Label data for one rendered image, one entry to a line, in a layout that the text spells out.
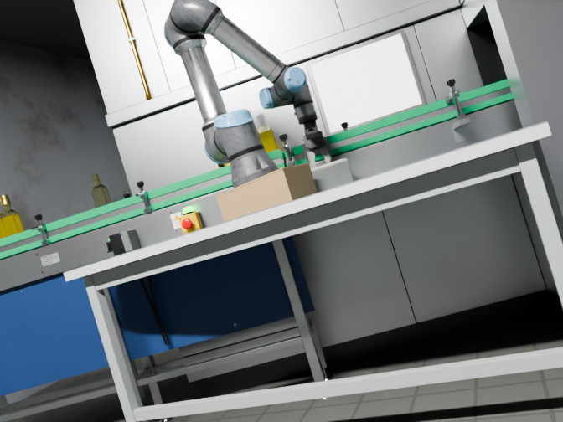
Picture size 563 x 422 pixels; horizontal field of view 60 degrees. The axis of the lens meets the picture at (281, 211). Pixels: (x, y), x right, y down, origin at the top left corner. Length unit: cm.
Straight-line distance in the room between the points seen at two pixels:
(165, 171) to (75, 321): 74
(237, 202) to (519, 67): 107
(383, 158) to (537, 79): 58
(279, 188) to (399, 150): 70
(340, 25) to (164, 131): 91
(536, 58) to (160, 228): 149
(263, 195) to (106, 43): 134
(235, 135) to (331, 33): 92
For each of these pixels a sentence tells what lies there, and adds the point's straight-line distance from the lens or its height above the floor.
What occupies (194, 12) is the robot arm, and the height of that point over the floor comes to 139.
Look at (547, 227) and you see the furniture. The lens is 134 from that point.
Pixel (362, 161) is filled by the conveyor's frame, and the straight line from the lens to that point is 194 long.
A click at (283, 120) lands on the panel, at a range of 216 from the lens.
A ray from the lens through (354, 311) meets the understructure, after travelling 221.
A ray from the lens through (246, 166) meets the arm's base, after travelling 147.
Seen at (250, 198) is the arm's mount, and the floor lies 79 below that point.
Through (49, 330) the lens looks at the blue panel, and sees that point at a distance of 230.
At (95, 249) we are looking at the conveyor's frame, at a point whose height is 81.
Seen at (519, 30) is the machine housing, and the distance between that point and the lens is 195.
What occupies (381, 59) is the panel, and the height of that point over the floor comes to 122.
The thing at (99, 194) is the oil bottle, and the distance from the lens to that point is 235.
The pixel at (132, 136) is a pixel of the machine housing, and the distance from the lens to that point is 238.
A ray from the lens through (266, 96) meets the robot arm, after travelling 174.
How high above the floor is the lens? 72
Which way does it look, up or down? level
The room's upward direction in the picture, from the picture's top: 17 degrees counter-clockwise
